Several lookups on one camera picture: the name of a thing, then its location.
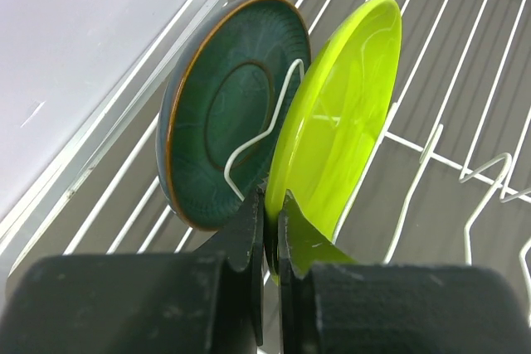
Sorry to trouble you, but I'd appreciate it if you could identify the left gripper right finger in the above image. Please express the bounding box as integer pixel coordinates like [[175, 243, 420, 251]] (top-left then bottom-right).
[[278, 193, 524, 353]]

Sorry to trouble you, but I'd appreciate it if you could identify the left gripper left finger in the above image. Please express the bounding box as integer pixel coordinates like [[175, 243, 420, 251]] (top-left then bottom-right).
[[4, 191, 264, 353]]

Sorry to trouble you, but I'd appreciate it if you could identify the lime green plate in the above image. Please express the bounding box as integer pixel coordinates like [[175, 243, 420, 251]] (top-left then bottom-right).
[[265, 0, 402, 279]]

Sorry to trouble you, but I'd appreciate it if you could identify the dark teal plate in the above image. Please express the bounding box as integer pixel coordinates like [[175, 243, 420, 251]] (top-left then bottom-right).
[[155, 0, 311, 230]]

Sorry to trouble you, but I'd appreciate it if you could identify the white wire dish rack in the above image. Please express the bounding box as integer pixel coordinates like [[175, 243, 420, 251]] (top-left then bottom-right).
[[0, 0, 531, 266]]

